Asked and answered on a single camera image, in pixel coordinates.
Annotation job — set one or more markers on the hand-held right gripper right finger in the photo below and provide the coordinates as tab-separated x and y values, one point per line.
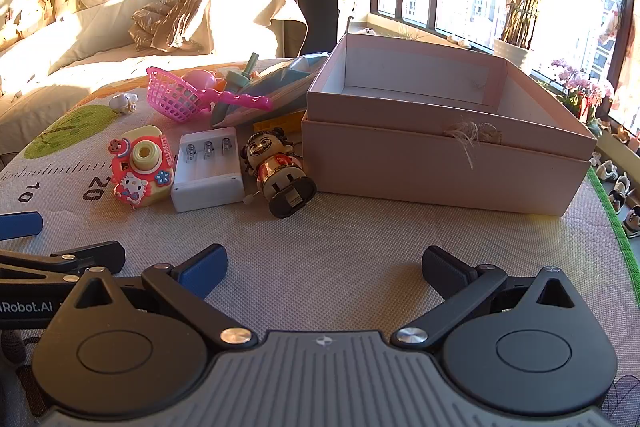
445	272

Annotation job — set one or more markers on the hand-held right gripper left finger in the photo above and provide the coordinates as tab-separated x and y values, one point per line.
205	272

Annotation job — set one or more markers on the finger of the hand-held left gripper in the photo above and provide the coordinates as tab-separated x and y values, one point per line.
17	225
95	254

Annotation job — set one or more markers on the pink cardboard box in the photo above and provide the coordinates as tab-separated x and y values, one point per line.
425	167

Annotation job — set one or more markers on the pink toy basket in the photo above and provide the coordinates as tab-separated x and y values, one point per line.
167	97

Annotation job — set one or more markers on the blue packet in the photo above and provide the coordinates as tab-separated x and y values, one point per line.
290	79

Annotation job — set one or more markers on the white battery charger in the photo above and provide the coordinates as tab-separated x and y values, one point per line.
205	192

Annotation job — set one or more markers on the wind-up doll toy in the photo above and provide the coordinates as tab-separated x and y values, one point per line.
275	167

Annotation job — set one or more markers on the small white toy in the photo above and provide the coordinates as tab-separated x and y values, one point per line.
122	103

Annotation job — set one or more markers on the beige sofa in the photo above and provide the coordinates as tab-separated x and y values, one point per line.
75	42

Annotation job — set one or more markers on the teal spinning top toy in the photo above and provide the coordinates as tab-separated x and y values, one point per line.
235	82

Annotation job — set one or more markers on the pink potted flowers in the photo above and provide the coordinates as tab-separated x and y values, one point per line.
580	87

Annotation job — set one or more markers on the shiny beige quilt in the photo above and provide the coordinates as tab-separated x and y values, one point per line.
200	7

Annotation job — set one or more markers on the pink toy camera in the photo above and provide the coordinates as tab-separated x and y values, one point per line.
145	157

